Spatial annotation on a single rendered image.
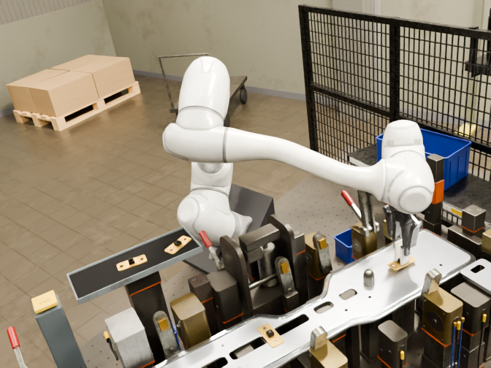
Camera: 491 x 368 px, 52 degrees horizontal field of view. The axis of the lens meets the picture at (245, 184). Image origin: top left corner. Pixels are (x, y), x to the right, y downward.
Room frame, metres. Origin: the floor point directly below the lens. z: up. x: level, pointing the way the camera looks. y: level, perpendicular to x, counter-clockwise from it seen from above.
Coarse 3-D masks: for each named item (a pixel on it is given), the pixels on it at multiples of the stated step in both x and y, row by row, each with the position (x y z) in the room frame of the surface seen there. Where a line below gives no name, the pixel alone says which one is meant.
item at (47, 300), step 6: (42, 294) 1.11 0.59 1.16; (48, 294) 1.11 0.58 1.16; (54, 294) 1.11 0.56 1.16; (36, 300) 1.09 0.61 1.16; (42, 300) 1.09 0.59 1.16; (48, 300) 1.09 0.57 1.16; (54, 300) 1.08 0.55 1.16; (36, 306) 1.07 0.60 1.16; (42, 306) 1.06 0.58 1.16; (48, 306) 1.07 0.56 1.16; (36, 312) 1.05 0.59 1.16
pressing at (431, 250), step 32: (384, 256) 1.25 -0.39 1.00; (416, 256) 1.22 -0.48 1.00; (448, 256) 1.20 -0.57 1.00; (352, 288) 1.13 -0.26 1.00; (384, 288) 1.10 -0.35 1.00; (416, 288) 1.08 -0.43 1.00; (256, 320) 1.06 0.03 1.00; (288, 320) 1.04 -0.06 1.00; (320, 320) 1.02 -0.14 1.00; (352, 320) 1.01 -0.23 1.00; (192, 352) 0.98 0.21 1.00; (224, 352) 0.96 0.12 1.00; (256, 352) 0.94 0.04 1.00; (288, 352) 0.93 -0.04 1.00
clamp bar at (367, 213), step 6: (360, 192) 1.32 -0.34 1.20; (366, 192) 1.30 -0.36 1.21; (360, 198) 1.32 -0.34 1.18; (366, 198) 1.33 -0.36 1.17; (360, 204) 1.33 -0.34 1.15; (366, 204) 1.33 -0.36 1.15; (372, 204) 1.33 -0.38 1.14; (360, 210) 1.33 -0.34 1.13; (366, 210) 1.32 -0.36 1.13; (372, 210) 1.32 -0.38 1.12; (366, 216) 1.31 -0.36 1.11; (372, 216) 1.32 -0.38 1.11; (366, 222) 1.31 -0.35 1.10; (372, 222) 1.32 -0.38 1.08; (366, 228) 1.30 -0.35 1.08
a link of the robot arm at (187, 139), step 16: (192, 112) 1.32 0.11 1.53; (208, 112) 1.32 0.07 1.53; (176, 128) 1.31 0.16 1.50; (192, 128) 1.29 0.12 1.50; (208, 128) 1.28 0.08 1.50; (224, 128) 1.30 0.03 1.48; (176, 144) 1.28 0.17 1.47; (192, 144) 1.26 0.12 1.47; (208, 144) 1.25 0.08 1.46; (192, 160) 1.27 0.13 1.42; (208, 160) 1.26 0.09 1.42
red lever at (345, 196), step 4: (344, 192) 1.42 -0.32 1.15; (344, 196) 1.41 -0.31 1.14; (348, 196) 1.40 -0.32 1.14; (348, 200) 1.40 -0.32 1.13; (352, 200) 1.39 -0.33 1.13; (348, 204) 1.39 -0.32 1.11; (352, 204) 1.38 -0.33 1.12; (352, 208) 1.38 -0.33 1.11; (356, 208) 1.37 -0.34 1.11; (356, 212) 1.36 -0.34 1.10; (360, 216) 1.35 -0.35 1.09; (360, 220) 1.34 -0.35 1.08; (368, 224) 1.32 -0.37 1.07; (368, 228) 1.31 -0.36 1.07; (372, 228) 1.31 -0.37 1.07
